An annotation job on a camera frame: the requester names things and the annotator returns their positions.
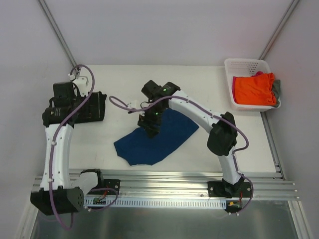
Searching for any white plastic basket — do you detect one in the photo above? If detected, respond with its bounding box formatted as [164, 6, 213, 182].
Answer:
[224, 58, 281, 112]

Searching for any grey t shirt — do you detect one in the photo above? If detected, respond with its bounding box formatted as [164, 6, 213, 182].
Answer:
[272, 79, 281, 108]

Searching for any blue t shirt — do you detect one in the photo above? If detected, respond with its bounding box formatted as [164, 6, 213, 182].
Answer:
[114, 109, 199, 166]

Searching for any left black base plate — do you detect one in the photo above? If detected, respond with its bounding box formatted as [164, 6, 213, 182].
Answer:
[88, 179, 121, 196]

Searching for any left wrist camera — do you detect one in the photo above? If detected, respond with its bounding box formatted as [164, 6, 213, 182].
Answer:
[68, 74, 90, 96]

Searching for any orange t shirt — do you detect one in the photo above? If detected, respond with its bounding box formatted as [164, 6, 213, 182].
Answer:
[235, 73, 276, 106]

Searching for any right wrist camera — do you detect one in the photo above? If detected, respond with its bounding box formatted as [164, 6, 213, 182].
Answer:
[127, 100, 139, 114]

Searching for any white slotted cable duct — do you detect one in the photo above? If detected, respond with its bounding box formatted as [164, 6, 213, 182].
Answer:
[84, 197, 226, 210]

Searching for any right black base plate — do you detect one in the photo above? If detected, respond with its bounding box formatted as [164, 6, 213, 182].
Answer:
[207, 181, 253, 199]

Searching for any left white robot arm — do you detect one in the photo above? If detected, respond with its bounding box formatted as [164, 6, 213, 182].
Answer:
[30, 82, 107, 216]

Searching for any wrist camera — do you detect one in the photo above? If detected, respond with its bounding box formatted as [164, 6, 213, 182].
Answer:
[68, 74, 90, 96]
[127, 100, 139, 114]

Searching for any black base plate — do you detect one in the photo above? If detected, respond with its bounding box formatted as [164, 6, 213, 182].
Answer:
[207, 181, 253, 199]
[88, 179, 121, 196]

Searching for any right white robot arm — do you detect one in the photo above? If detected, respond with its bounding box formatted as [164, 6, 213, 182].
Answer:
[138, 80, 244, 198]

